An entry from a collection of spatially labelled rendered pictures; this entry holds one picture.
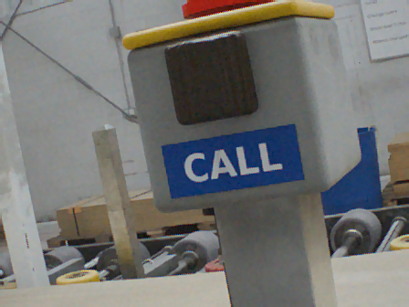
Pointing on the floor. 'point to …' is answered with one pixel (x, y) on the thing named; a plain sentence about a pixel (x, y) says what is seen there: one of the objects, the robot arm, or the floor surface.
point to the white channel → (17, 199)
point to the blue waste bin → (358, 180)
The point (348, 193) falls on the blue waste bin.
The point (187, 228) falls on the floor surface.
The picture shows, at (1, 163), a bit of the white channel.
